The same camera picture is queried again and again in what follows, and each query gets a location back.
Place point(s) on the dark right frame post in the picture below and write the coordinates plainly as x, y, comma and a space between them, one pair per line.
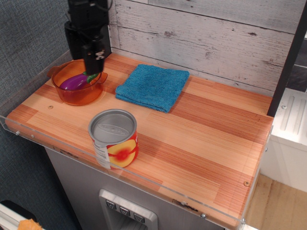
289, 63

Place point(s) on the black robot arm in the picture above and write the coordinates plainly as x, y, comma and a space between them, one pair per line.
87, 14

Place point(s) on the clear acrylic table guard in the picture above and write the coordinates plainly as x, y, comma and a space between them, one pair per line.
202, 156

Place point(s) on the white ridged appliance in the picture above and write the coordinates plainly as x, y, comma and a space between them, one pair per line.
285, 157

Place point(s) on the purple toy eggplant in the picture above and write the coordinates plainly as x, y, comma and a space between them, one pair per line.
78, 82

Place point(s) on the folded blue towel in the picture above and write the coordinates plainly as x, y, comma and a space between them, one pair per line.
153, 87

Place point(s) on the grey cabinet with dispenser panel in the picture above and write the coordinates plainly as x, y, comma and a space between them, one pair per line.
82, 185

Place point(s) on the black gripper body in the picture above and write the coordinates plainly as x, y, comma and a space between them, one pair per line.
77, 39

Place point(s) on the dark left frame post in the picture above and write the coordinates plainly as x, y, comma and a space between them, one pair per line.
110, 36

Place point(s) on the orange transparent plastic pot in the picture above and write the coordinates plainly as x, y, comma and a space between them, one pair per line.
89, 93

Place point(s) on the dark frame post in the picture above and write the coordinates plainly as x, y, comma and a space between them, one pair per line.
289, 63
110, 36

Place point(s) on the black and orange object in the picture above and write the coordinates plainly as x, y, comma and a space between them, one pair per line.
15, 217

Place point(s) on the peach can with grey lid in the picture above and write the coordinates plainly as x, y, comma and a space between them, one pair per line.
114, 136

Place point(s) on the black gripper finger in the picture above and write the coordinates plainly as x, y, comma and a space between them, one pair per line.
94, 55

